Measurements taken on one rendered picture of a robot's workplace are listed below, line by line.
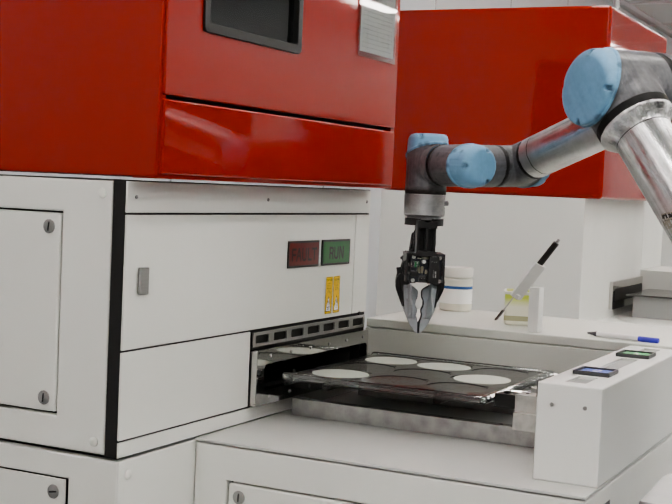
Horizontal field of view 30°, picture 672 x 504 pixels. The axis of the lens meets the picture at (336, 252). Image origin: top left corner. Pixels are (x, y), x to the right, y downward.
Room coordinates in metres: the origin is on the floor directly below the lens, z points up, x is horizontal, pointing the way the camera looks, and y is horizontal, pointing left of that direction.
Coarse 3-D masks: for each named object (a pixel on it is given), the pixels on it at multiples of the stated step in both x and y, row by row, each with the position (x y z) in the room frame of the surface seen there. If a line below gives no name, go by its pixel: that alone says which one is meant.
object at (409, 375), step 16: (320, 368) 2.21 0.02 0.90; (336, 368) 2.22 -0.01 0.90; (352, 368) 2.24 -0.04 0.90; (368, 368) 2.25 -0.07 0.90; (384, 368) 2.25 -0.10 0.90; (400, 368) 2.26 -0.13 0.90; (416, 368) 2.27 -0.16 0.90; (480, 368) 2.30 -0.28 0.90; (496, 368) 2.31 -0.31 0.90; (400, 384) 2.08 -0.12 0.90; (416, 384) 2.08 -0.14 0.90; (432, 384) 2.09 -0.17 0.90; (448, 384) 2.10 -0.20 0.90; (464, 384) 2.11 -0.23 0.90; (480, 384) 2.11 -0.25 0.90; (496, 384) 2.12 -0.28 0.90; (512, 384) 2.13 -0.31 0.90
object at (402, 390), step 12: (288, 372) 2.13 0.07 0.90; (324, 384) 2.09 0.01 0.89; (336, 384) 2.08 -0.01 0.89; (348, 384) 2.07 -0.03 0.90; (360, 384) 2.06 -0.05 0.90; (372, 384) 2.05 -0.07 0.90; (384, 384) 2.05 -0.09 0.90; (420, 396) 2.01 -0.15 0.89; (432, 396) 2.00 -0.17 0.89; (444, 396) 1.99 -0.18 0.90; (456, 396) 1.98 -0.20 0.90; (468, 396) 1.98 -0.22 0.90; (480, 396) 1.97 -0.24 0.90
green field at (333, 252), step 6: (324, 246) 2.32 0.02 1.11; (330, 246) 2.34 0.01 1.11; (336, 246) 2.37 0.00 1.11; (342, 246) 2.39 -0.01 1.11; (348, 246) 2.41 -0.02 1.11; (324, 252) 2.32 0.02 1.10; (330, 252) 2.34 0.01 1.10; (336, 252) 2.37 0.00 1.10; (342, 252) 2.39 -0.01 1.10; (348, 252) 2.41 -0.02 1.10; (324, 258) 2.32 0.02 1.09; (330, 258) 2.34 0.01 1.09; (336, 258) 2.37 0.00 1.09; (342, 258) 2.39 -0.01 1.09; (348, 258) 2.41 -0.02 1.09
